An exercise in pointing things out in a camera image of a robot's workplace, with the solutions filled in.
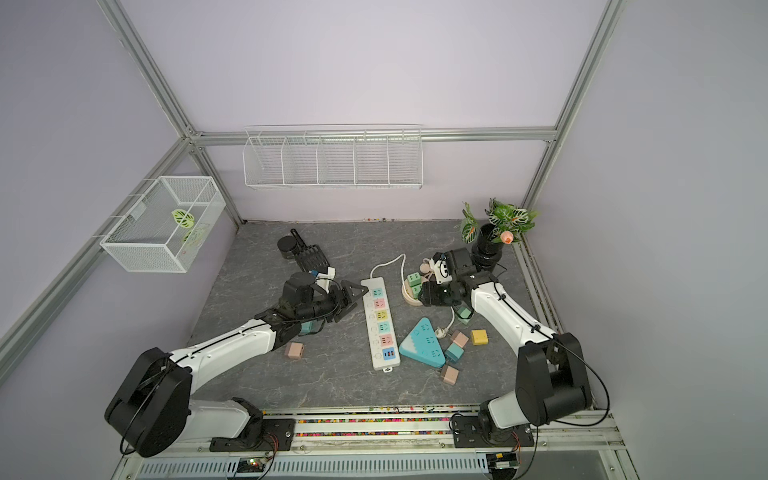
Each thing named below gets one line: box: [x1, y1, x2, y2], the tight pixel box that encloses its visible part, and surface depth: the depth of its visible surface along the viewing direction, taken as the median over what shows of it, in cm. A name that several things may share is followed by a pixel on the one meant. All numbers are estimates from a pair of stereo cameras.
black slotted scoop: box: [290, 228, 330, 273], surface depth 110 cm
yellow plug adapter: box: [471, 329, 489, 345], surface depth 90 cm
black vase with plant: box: [461, 198, 539, 272], surface depth 88 cm
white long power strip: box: [360, 276, 401, 373], surface depth 90 cm
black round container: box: [277, 235, 298, 259], surface depth 111 cm
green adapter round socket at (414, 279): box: [407, 272, 421, 287], surface depth 97 cm
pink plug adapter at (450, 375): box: [441, 364, 460, 386], surface depth 82 cm
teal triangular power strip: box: [399, 317, 447, 368], surface depth 86 cm
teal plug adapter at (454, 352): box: [444, 342, 465, 363], surface depth 86 cm
